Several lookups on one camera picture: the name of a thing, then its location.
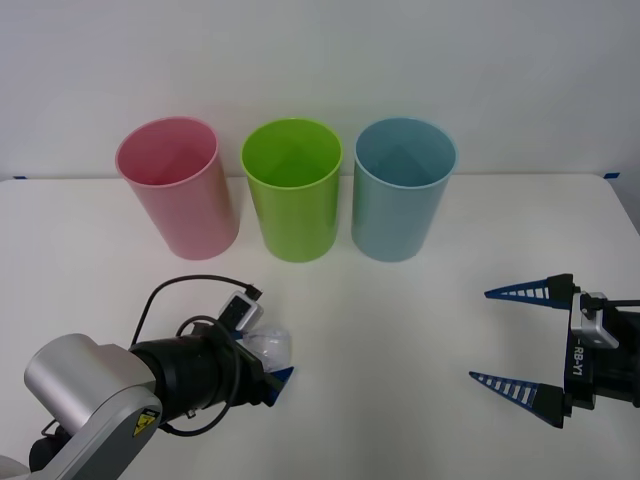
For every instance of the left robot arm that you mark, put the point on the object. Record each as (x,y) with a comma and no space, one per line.
(80,380)

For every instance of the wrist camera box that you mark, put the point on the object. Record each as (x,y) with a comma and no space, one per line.
(592,327)
(242,312)

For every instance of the pale blue plastic bin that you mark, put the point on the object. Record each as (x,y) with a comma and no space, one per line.
(387,225)

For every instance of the pink plastic bin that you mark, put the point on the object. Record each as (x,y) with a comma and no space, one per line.
(195,220)

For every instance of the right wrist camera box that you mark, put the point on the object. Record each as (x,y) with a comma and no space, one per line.
(592,327)

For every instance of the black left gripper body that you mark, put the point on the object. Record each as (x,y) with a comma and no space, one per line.
(247,382)

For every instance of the white paper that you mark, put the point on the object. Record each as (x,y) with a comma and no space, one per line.
(270,347)

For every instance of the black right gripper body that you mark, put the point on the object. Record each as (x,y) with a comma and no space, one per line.
(612,375)

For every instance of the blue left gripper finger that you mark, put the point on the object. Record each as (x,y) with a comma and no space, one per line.
(283,378)

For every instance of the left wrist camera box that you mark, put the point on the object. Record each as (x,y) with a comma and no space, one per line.
(242,312)

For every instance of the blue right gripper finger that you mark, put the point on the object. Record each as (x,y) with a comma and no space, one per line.
(545,291)
(525,392)

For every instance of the yellow-green plastic bin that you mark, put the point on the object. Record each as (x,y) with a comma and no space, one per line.
(295,225)

